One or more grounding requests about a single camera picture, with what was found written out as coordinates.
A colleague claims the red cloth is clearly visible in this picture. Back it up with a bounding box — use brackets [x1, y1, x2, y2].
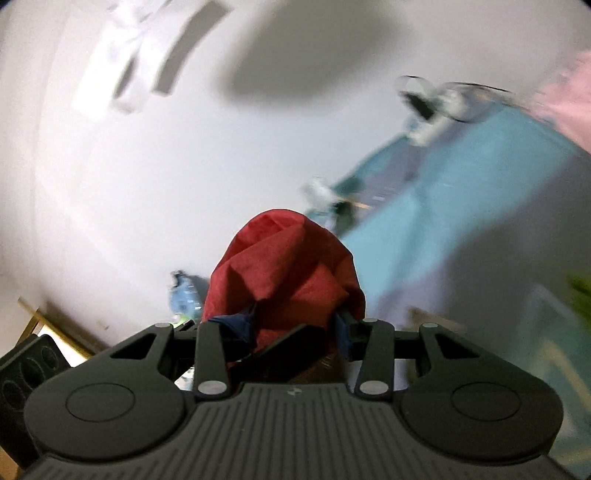
[204, 209, 366, 349]

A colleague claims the blue plastic package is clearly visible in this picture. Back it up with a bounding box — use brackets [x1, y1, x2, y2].
[169, 270, 202, 322]

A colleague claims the teal purple patterned bedsheet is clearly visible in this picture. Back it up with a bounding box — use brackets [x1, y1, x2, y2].
[303, 98, 591, 476]

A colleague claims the left gripper black housing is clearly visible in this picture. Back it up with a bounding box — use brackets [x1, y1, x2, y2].
[0, 334, 70, 470]

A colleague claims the black charger plug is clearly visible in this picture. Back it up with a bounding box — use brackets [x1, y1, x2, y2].
[402, 92, 437, 121]

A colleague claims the white power strip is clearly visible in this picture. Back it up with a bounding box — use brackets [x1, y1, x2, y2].
[407, 89, 468, 147]

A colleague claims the pink folded cloth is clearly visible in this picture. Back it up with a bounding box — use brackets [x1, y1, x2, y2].
[530, 50, 591, 152]

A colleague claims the wooden shelf frame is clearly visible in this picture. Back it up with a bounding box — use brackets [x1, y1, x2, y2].
[17, 296, 93, 360]

